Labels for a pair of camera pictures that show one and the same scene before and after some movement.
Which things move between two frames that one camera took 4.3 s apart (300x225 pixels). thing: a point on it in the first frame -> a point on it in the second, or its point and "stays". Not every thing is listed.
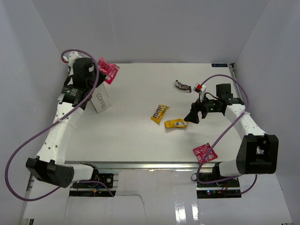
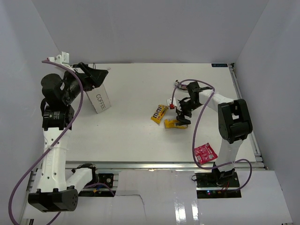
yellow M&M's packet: [159, 113] stays
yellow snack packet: [176, 123] stays
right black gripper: [193, 116] -> [180, 117]
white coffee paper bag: [100, 99] stays
